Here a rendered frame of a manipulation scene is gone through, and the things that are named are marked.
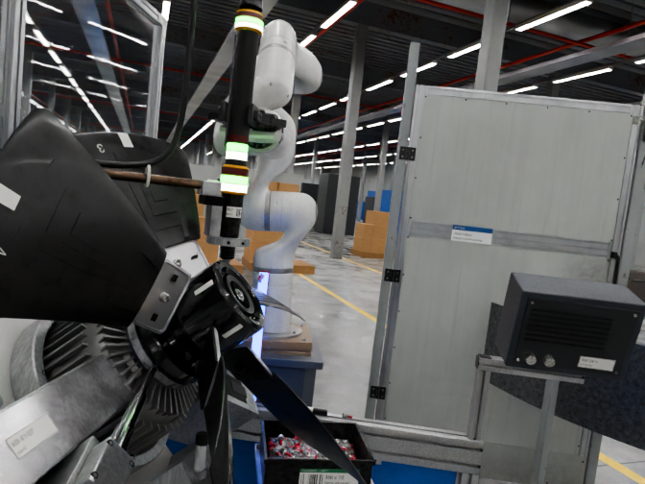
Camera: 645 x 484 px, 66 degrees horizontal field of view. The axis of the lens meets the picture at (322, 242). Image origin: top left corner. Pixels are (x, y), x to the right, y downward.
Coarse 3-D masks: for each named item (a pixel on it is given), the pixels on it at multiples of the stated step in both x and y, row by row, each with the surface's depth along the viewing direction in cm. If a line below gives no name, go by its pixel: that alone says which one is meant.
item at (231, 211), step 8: (240, 0) 78; (248, 0) 77; (256, 0) 77; (240, 8) 79; (248, 8) 80; (256, 8) 80; (232, 200) 80; (240, 200) 80; (224, 208) 80; (232, 208) 80; (240, 208) 81; (224, 216) 80; (232, 216) 80; (240, 216) 81; (224, 224) 80; (232, 224) 80; (224, 232) 80; (232, 232) 80; (224, 248) 81; (232, 248) 81; (224, 256) 81; (232, 256) 82
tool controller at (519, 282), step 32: (512, 288) 114; (544, 288) 109; (576, 288) 110; (608, 288) 112; (512, 320) 112; (544, 320) 108; (576, 320) 107; (608, 320) 106; (640, 320) 106; (512, 352) 112; (544, 352) 111; (576, 352) 110; (608, 352) 109
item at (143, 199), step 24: (120, 144) 82; (144, 144) 86; (168, 144) 90; (120, 168) 80; (144, 168) 82; (168, 168) 85; (144, 192) 79; (168, 192) 81; (192, 192) 85; (144, 216) 77; (168, 216) 79; (192, 216) 81; (168, 240) 77
